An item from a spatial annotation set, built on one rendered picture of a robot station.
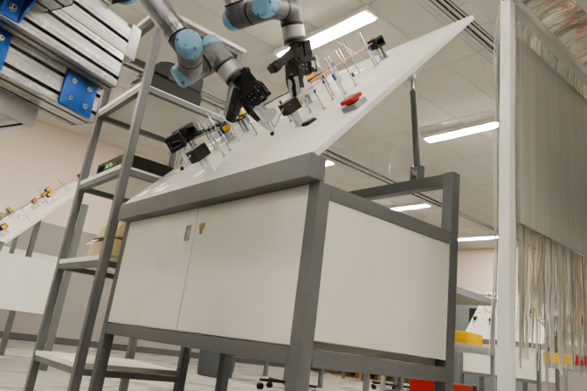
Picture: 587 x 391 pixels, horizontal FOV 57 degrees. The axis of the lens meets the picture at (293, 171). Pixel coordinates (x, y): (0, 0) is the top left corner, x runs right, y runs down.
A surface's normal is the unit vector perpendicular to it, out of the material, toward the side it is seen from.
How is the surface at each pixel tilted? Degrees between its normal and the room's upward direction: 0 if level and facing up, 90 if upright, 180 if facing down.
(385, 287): 90
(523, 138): 90
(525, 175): 90
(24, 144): 90
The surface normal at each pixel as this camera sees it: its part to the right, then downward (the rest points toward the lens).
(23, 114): 0.87, -0.04
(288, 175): -0.76, -0.29
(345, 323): 0.64, -0.16
